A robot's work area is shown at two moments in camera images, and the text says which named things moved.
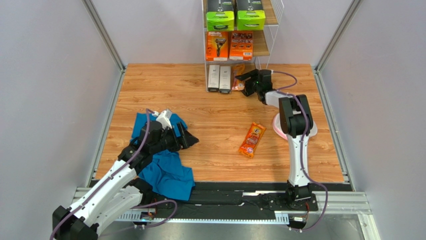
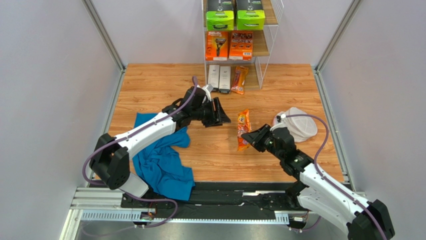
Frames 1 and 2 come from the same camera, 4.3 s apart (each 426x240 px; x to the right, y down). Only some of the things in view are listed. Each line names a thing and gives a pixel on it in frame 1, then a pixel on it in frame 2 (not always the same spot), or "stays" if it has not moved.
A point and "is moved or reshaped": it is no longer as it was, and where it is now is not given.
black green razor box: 250,15 stays
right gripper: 248,82 → 263,138
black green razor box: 220,16 stays
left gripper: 185,140 → 213,121
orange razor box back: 241,47 stays
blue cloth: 166,174 stays
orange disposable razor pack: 252,140 is moved or reshaped
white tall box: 225,79 stays
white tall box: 213,78 stays
